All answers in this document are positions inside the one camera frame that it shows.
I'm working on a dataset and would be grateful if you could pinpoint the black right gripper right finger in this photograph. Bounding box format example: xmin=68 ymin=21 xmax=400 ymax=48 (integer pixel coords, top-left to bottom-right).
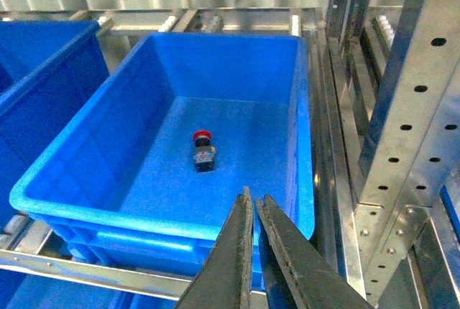
xmin=255 ymin=195 xmax=372 ymax=308

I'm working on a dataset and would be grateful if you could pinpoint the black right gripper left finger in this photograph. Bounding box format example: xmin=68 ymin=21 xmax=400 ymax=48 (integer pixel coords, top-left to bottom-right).
xmin=175 ymin=186 xmax=254 ymax=308

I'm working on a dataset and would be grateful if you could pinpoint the red mushroom push button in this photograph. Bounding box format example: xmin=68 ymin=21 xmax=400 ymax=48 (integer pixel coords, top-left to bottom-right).
xmin=192 ymin=129 xmax=216 ymax=172

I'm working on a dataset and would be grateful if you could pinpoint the blue target bin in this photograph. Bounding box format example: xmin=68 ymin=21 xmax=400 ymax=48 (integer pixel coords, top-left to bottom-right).
xmin=9 ymin=33 xmax=315 ymax=277

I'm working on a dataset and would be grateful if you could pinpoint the perforated metal rack upright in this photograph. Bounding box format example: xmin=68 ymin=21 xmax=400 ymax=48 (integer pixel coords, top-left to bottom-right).
xmin=354 ymin=0 xmax=459 ymax=305

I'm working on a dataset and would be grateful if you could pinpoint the blue middle empty bin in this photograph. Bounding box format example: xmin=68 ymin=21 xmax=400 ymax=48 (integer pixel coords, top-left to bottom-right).
xmin=1 ymin=21 xmax=109 ymax=226

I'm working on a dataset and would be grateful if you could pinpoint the metal front shelf rail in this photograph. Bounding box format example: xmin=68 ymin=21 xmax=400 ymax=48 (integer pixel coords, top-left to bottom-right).
xmin=0 ymin=247 xmax=267 ymax=306

